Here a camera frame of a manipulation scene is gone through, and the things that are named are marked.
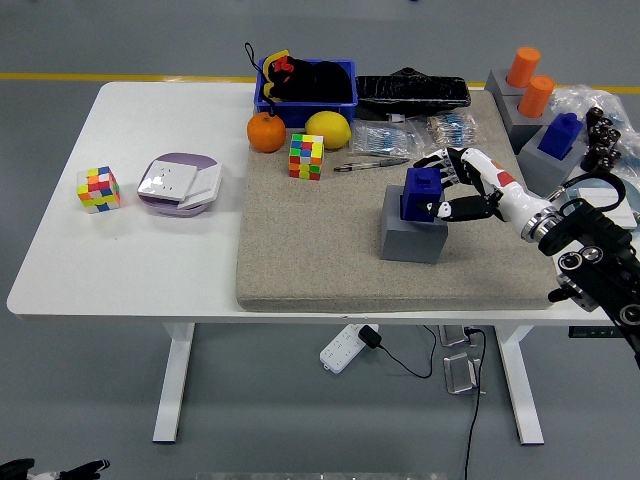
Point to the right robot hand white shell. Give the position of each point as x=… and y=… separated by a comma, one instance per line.
x=510, y=197

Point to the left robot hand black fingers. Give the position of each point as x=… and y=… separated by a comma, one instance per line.
x=14, y=470

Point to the blue seal stamp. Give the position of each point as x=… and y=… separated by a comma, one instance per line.
x=557, y=137
x=417, y=195

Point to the grey square seal holder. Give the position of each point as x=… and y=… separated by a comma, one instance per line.
x=537, y=167
x=410, y=245

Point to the grey cylinder holder block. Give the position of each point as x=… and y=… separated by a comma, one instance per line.
x=495, y=82
x=520, y=127

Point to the clear bag of resistors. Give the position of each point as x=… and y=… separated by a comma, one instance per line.
x=380, y=137
x=450, y=130

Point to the orange cylinder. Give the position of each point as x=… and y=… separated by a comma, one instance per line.
x=535, y=97
x=523, y=65

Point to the dark brown knobs cluster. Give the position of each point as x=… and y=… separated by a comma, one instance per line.
x=602, y=132

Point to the clear crumpled plastic bag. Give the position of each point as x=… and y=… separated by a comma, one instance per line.
x=575, y=97

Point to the light blue plate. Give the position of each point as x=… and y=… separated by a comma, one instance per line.
x=634, y=189

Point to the black keyboard in plastic wrap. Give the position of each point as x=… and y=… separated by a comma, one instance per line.
x=410, y=92

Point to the black table control panel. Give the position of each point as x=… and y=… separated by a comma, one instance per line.
x=592, y=332

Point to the white table leg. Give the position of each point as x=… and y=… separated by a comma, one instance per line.
x=522, y=390
x=172, y=385

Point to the yellow lemon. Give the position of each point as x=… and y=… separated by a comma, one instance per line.
x=327, y=130

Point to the black plug adapter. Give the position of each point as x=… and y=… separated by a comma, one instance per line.
x=369, y=336

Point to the grey-brown mat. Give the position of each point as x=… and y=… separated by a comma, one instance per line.
x=310, y=240

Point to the colourful puzzle cube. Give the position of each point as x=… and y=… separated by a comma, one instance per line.
x=306, y=157
x=97, y=191

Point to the blue plastic bin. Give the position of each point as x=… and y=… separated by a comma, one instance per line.
x=300, y=111

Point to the white power strip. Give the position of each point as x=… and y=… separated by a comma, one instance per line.
x=340, y=350

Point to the orange fruit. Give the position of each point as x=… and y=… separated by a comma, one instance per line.
x=265, y=132

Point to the white wall switch panel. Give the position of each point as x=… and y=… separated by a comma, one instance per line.
x=205, y=185
x=626, y=210

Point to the metal bracket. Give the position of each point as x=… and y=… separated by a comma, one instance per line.
x=460, y=375
x=452, y=336

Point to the white wall socket panel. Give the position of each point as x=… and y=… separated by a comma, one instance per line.
x=167, y=181

